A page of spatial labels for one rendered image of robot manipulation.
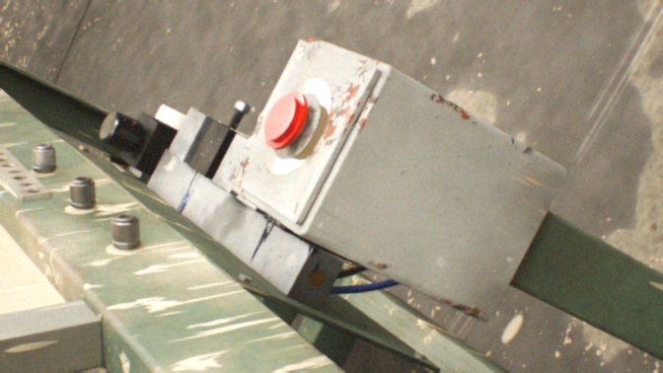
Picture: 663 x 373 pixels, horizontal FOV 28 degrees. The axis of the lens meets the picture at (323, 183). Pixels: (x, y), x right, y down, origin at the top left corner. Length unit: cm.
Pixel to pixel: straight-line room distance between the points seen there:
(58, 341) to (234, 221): 29
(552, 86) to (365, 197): 139
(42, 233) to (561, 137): 110
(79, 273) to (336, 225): 36
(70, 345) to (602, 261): 41
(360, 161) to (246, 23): 239
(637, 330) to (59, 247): 51
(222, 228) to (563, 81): 101
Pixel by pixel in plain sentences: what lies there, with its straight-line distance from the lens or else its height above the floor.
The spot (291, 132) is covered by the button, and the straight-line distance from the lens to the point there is 83.
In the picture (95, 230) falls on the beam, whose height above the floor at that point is 86.
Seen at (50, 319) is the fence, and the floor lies 93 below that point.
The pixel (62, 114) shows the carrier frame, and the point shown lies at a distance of 306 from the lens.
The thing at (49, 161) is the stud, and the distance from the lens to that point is 141.
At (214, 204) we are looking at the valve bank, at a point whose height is 74.
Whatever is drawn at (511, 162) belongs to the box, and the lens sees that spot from 87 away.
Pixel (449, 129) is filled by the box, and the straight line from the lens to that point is 84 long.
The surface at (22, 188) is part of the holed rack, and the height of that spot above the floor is 89.
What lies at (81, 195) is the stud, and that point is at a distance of 128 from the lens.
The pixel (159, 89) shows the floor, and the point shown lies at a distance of 345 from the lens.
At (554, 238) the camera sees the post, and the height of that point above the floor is 72.
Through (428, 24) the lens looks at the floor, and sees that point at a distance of 255.
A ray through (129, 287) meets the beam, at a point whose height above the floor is 88.
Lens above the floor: 134
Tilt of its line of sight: 31 degrees down
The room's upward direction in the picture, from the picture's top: 63 degrees counter-clockwise
